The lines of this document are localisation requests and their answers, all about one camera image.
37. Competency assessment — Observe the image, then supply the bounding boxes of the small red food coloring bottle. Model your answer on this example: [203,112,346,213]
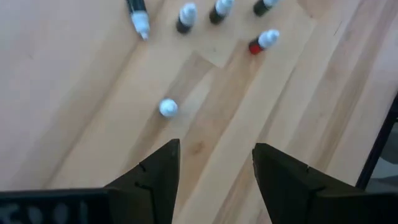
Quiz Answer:
[248,29,280,56]

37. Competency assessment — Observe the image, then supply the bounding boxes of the small green food coloring bottle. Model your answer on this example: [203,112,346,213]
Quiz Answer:
[252,0,280,17]

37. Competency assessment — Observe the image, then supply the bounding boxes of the small purple food coloring bottle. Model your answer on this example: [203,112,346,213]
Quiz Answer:
[159,98,179,118]

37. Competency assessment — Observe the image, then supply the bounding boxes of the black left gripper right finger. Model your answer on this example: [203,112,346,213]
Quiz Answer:
[252,142,366,224]

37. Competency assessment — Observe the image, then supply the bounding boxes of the black aluminium table frame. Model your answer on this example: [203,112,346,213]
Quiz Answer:
[355,93,398,190]

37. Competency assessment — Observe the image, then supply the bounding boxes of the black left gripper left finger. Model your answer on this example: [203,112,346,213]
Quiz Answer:
[105,139,181,224]

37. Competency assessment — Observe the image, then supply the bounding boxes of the small dark food coloring bottle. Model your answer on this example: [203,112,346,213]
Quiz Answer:
[208,0,236,26]
[175,2,198,35]
[126,0,152,41]

